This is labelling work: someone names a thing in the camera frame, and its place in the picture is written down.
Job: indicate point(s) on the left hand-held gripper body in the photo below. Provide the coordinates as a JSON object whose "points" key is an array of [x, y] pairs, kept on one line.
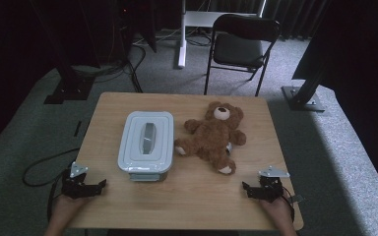
{"points": [[74, 187]]}

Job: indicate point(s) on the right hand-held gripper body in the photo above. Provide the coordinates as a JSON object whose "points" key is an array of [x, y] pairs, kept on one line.
{"points": [[270, 188]]}

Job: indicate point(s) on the person's left hand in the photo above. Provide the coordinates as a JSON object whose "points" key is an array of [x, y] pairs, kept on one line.
{"points": [[67, 206]]}

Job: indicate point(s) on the person's right hand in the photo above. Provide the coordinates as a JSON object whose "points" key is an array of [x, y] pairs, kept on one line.
{"points": [[277, 209]]}

